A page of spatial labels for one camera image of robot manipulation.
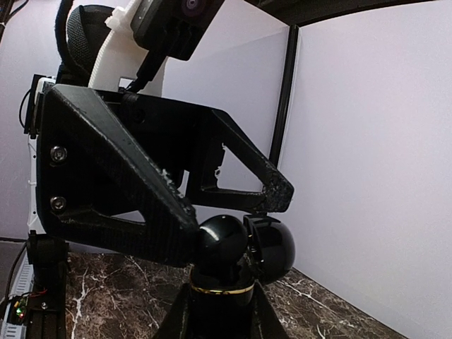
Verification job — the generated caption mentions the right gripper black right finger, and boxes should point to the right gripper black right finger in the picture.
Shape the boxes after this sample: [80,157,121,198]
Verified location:
[252,282,290,339]

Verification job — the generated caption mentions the black earbud charging case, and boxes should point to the black earbud charging case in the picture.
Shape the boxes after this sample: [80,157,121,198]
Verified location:
[189,215,295,338]

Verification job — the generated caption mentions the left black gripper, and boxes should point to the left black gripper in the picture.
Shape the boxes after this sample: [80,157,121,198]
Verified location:
[30,76,294,267]

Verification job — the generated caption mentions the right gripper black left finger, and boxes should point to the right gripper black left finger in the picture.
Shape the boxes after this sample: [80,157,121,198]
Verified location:
[152,283,193,339]

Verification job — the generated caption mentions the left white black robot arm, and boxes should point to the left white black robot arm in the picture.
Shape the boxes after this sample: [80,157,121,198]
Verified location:
[25,1,294,267]

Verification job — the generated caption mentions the white slotted cable duct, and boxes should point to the white slotted cable duct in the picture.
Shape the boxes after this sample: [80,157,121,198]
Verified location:
[1,255,33,339]

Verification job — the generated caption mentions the left black frame post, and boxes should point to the left black frame post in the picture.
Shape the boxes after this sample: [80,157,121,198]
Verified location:
[269,25,299,167]

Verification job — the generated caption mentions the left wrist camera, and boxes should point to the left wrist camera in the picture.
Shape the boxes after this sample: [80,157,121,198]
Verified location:
[88,0,225,98]

